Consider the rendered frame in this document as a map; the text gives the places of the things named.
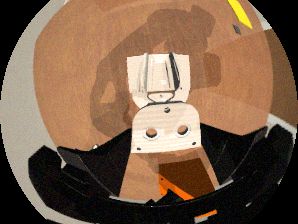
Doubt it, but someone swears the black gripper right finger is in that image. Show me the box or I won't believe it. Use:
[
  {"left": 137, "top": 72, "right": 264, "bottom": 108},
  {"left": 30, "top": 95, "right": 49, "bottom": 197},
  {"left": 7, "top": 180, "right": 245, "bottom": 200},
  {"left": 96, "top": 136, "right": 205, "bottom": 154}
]
[{"left": 200, "top": 123, "right": 269, "bottom": 186}]

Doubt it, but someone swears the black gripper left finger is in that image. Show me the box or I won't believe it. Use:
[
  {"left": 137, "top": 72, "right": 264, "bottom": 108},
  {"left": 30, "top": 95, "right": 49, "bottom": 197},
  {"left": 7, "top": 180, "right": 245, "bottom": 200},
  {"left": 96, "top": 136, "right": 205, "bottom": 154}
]
[{"left": 56, "top": 128, "right": 133, "bottom": 197}]

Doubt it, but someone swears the yellow flat plate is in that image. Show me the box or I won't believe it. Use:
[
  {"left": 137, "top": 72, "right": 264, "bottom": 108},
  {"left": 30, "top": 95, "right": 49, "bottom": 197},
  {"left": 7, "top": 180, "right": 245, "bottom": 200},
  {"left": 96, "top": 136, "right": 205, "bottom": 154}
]
[{"left": 226, "top": 0, "right": 253, "bottom": 30}]

